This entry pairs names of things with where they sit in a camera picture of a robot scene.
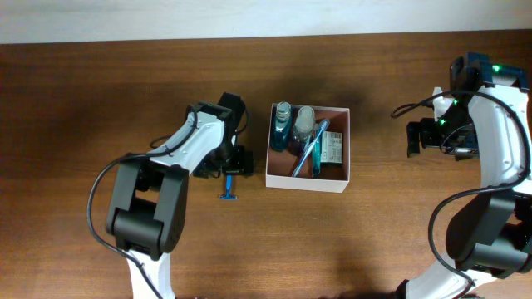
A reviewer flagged white cardboard box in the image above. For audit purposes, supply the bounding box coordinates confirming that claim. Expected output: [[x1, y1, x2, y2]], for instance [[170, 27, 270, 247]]
[[265, 104, 351, 193]]

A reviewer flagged green toothpaste tube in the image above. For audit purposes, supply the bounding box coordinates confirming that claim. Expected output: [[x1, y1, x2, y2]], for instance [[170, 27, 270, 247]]
[[312, 136, 322, 178]]

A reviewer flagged teal mouthwash bottle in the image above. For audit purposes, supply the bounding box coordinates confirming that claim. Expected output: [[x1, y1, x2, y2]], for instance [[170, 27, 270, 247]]
[[270, 101, 292, 152]]

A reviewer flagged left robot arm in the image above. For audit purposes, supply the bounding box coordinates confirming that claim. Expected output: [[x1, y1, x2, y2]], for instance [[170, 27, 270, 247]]
[[106, 93, 254, 298]]

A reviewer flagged green white soap box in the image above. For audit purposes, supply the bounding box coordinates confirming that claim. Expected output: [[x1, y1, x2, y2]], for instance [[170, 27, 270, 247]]
[[321, 131, 343, 164]]

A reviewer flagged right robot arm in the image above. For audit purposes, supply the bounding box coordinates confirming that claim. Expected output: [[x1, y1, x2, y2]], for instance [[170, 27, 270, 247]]
[[391, 52, 531, 298]]

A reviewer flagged blue white toothbrush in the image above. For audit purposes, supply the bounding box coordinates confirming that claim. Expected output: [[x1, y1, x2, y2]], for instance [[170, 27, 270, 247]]
[[292, 119, 330, 177]]

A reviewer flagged blue disposable razor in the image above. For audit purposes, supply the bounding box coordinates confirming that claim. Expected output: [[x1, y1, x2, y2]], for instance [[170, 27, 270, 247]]
[[219, 174, 238, 200]]

